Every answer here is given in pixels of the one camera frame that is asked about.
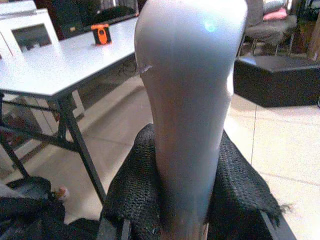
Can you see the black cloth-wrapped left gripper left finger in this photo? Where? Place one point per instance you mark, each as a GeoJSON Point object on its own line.
{"type": "Point", "coordinates": [135, 185]}

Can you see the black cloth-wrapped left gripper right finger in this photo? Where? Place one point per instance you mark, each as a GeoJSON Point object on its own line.
{"type": "Point", "coordinates": [237, 190]}

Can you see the small pink white object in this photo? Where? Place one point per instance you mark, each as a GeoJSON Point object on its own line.
{"type": "Point", "coordinates": [62, 193]}

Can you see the black cloth bundle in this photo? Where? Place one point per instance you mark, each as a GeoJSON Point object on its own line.
{"type": "Point", "coordinates": [30, 212]}

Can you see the black low box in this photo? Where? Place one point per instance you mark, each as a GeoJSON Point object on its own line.
{"type": "Point", "coordinates": [275, 80]}

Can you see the white folding table black legs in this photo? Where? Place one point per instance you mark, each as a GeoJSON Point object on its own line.
{"type": "Point", "coordinates": [62, 65]}

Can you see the orange and black device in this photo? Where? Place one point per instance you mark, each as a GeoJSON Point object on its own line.
{"type": "Point", "coordinates": [100, 35]}

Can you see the grey chair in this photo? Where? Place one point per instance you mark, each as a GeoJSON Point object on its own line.
{"type": "Point", "coordinates": [267, 30]}

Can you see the pink cushion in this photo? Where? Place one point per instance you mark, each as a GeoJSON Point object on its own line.
{"type": "Point", "coordinates": [275, 15]}

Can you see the white cabinet with opening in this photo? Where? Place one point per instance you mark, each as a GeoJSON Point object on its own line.
{"type": "Point", "coordinates": [27, 20]}

